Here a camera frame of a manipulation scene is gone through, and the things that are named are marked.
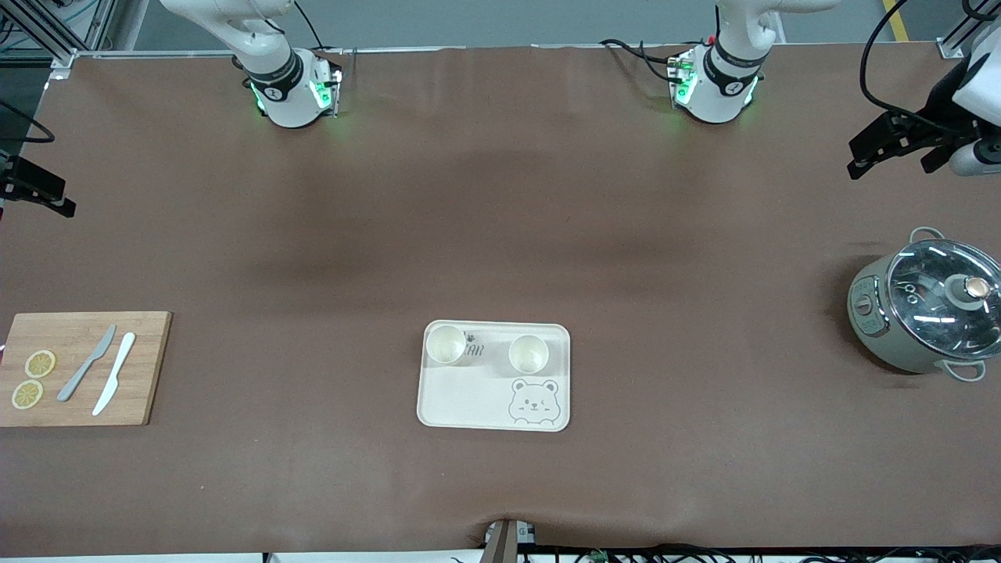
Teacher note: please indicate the cream bear print tray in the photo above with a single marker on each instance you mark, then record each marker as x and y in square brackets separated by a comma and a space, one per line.
[469, 403]

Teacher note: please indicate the white IKEA cup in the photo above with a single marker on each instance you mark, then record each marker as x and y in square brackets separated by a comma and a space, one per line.
[528, 353]
[446, 345]

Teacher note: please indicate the grey plastic knife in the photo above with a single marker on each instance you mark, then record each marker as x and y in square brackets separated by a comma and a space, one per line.
[82, 375]

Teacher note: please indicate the wooden cutting board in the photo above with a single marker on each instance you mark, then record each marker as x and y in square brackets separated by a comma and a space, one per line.
[70, 407]

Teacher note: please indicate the white plastic knife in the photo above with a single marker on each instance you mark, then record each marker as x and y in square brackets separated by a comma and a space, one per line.
[113, 379]

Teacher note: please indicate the glass pot lid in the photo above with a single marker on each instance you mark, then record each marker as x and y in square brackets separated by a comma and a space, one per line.
[931, 301]

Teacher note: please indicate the dried lemon slice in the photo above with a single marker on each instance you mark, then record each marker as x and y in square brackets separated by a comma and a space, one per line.
[27, 395]
[41, 363]

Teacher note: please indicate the grey pot with glass lid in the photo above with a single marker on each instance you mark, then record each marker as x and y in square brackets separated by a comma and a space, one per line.
[872, 320]

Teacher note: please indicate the aluminium frame rail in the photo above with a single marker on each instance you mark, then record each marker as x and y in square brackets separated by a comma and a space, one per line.
[47, 31]
[958, 35]

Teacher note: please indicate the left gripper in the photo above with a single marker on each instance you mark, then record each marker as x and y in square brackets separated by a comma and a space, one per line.
[941, 114]

